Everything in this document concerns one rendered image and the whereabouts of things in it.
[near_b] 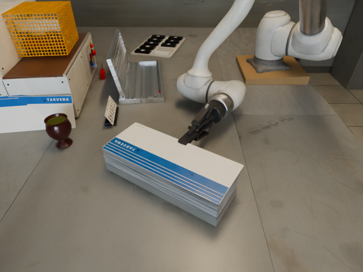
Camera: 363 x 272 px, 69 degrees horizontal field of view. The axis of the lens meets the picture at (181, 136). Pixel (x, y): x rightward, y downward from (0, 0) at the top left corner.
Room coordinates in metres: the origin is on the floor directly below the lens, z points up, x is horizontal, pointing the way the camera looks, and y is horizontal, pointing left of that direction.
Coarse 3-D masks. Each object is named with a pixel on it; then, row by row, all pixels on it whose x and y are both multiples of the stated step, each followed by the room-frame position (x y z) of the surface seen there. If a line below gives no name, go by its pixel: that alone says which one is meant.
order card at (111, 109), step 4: (108, 100) 0.96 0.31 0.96; (112, 100) 1.00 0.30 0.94; (108, 104) 0.93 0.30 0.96; (112, 104) 0.97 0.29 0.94; (116, 104) 1.01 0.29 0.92; (108, 108) 0.91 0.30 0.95; (112, 108) 0.94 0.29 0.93; (108, 112) 0.89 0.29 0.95; (112, 112) 0.92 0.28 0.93; (108, 116) 0.86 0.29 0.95; (112, 116) 0.90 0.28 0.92; (112, 120) 0.87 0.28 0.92; (112, 124) 0.85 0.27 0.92
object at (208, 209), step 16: (112, 160) 0.60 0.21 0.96; (128, 160) 0.56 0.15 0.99; (128, 176) 0.57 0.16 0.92; (144, 176) 0.53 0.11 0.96; (160, 176) 0.50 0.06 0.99; (160, 192) 0.50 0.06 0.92; (176, 192) 0.47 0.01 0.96; (192, 192) 0.44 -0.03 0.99; (192, 208) 0.44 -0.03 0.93; (208, 208) 0.42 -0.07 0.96; (224, 208) 0.44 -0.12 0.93
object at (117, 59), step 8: (112, 40) 1.28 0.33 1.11; (120, 40) 1.46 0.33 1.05; (112, 48) 1.16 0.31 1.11; (120, 48) 1.39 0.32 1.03; (112, 56) 1.09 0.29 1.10; (120, 56) 1.32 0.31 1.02; (112, 64) 1.04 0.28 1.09; (120, 64) 1.25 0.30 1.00; (128, 64) 1.39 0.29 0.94; (112, 72) 1.03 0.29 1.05; (120, 72) 1.18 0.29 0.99; (120, 80) 1.07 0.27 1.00; (120, 88) 1.04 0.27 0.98; (120, 96) 1.04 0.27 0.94
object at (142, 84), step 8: (136, 64) 1.45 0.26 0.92; (144, 64) 1.45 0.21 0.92; (152, 64) 1.45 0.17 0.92; (160, 64) 1.44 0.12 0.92; (128, 72) 1.34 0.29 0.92; (136, 72) 1.34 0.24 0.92; (144, 72) 1.34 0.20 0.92; (152, 72) 1.34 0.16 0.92; (160, 72) 1.33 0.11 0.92; (128, 80) 1.24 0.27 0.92; (136, 80) 1.24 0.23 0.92; (144, 80) 1.24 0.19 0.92; (152, 80) 1.24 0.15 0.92; (160, 80) 1.23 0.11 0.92; (128, 88) 1.15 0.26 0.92; (136, 88) 1.15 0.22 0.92; (144, 88) 1.15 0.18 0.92; (152, 88) 1.15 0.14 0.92; (160, 88) 1.15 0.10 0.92; (128, 96) 1.07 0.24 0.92; (136, 96) 1.07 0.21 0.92; (144, 96) 1.07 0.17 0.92; (152, 96) 1.07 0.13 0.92; (160, 96) 1.07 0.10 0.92
